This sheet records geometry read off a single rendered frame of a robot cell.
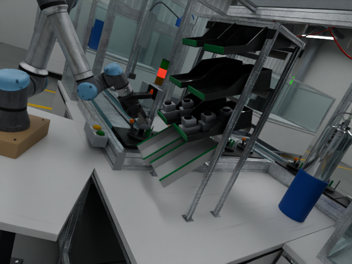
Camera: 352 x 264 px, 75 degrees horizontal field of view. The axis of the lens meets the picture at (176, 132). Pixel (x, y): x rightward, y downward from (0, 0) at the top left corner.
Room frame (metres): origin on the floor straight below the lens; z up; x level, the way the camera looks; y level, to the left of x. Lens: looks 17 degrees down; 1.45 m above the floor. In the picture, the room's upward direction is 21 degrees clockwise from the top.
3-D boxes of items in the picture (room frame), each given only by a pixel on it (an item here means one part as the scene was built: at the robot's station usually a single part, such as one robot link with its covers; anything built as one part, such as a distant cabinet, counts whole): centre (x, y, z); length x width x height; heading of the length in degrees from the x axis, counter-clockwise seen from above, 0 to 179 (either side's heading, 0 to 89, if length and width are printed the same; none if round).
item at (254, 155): (1.85, -0.58, 1.01); 0.24 x 0.24 x 0.13; 39
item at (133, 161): (1.53, -0.19, 0.91); 1.24 x 0.33 x 0.10; 129
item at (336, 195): (1.66, -1.18, 1.01); 0.24 x 0.24 x 0.13; 39
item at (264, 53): (1.02, -0.14, 1.26); 0.36 x 0.21 x 0.80; 39
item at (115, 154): (1.34, 0.48, 0.91); 0.89 x 0.06 x 0.11; 39
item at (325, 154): (1.26, -0.82, 1.32); 0.14 x 0.14 x 0.38
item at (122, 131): (1.22, 0.18, 0.96); 0.24 x 0.24 x 0.02; 39
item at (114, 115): (1.47, 0.35, 0.91); 0.84 x 0.28 x 0.10; 39
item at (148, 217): (1.50, -0.16, 0.85); 1.50 x 1.41 x 0.03; 39
